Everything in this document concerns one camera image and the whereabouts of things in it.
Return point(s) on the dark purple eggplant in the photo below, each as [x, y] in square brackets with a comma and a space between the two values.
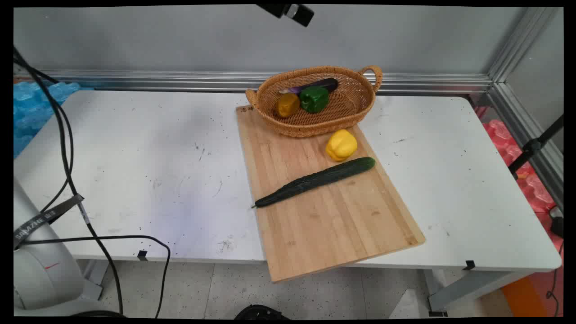
[325, 84]

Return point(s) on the black tripod stand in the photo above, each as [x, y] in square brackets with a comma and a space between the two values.
[533, 146]

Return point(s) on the green bell pepper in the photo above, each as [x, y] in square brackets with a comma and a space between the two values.
[314, 100]

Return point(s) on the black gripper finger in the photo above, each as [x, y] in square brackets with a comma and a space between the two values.
[302, 15]

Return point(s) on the red foam mat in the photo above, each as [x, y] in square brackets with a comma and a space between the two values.
[535, 189]

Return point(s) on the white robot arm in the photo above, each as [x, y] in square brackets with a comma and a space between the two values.
[40, 270]

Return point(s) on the aluminium profile frame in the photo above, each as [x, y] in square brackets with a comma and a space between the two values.
[180, 80]

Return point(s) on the grey table leg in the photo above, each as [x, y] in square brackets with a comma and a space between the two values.
[472, 288]
[92, 279]

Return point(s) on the black tape marker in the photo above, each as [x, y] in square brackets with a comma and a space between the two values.
[469, 265]
[142, 255]

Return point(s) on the brownish yellow potato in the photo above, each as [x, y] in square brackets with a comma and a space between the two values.
[287, 105]

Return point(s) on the bamboo cutting board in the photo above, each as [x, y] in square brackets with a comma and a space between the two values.
[324, 225]

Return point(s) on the black box device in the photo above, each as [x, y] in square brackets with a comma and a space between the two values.
[557, 222]

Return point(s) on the yellow bell pepper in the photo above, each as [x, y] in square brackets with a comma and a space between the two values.
[341, 145]

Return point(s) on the blue foam mat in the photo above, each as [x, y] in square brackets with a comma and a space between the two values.
[31, 108]

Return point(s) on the orange floor mat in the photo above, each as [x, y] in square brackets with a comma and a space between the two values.
[522, 297]

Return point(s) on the black round floor object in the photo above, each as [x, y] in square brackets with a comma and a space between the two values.
[261, 312]

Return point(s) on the long dark green cucumber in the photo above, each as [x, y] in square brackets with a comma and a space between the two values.
[315, 181]

